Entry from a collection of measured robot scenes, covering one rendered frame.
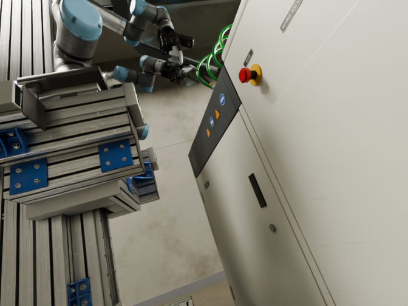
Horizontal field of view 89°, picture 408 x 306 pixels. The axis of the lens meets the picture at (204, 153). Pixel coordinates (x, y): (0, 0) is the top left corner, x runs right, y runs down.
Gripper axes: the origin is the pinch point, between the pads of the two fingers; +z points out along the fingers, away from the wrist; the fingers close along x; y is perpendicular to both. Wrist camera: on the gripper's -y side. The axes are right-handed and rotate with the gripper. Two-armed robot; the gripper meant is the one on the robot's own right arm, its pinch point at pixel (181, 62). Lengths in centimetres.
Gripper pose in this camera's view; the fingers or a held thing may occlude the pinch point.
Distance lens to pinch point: 104.5
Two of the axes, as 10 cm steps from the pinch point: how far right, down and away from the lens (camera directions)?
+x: 2.3, -4.3, -8.7
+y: -9.3, 1.8, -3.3
